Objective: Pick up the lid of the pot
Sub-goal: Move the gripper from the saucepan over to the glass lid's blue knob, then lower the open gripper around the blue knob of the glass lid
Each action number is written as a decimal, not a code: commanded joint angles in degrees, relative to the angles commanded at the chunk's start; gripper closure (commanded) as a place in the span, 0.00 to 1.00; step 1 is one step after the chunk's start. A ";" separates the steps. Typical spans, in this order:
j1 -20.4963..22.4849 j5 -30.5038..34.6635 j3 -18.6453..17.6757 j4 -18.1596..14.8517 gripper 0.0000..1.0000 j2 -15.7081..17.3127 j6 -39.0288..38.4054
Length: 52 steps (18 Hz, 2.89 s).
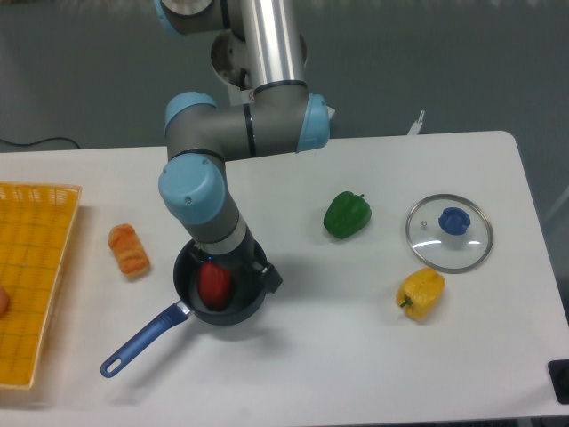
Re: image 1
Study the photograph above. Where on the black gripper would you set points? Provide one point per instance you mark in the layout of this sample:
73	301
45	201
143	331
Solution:
248	265

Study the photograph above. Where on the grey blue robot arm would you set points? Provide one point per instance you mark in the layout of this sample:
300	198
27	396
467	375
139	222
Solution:
201	138

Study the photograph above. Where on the glass lid with blue knob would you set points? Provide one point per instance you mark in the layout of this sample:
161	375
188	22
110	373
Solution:
449	233

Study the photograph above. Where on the red bell pepper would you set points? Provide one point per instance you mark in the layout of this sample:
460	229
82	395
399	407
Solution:
214	286

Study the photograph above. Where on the green bell pepper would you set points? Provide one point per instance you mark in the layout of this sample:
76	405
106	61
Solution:
346	215

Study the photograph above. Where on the orange bread loaf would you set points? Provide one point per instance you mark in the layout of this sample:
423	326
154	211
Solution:
130	254

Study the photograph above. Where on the yellow bell pepper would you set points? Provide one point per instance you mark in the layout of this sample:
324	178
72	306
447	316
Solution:
420	292

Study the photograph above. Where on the yellow woven basket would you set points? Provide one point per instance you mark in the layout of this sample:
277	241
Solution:
36	224

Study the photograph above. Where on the black object at table edge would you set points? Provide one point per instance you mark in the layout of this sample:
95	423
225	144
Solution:
559	375

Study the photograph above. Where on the dark pot with blue handle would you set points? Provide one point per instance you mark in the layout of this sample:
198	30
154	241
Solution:
246	295

